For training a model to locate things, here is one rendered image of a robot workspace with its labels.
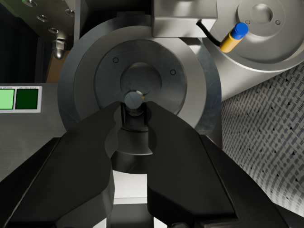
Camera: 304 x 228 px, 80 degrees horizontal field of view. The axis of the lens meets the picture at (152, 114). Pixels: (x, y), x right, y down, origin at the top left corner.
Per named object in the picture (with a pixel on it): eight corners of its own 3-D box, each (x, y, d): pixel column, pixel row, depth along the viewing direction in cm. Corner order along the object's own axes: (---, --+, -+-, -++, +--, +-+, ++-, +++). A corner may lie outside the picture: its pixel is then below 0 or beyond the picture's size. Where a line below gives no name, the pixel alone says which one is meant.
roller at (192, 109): (203, 25, 17) (211, 153, 15) (166, 94, 42) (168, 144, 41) (74, 24, 16) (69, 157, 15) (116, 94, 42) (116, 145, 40)
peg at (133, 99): (117, 97, 11) (136, 84, 11) (122, 105, 14) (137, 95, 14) (130, 115, 11) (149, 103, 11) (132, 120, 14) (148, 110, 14)
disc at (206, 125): (216, 14, 18) (228, 171, 16) (214, 17, 18) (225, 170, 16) (60, 12, 17) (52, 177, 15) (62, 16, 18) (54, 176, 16)
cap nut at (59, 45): (63, 40, 48) (62, 56, 48) (68, 46, 52) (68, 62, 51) (49, 40, 48) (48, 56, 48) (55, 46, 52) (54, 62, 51)
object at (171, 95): (195, 48, 15) (178, 138, 14) (188, 59, 17) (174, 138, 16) (105, 29, 15) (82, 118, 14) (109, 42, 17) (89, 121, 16)
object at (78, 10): (85, -117, 20) (78, 44, 17) (116, 21, 43) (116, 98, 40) (80, -117, 20) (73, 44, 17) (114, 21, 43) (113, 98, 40)
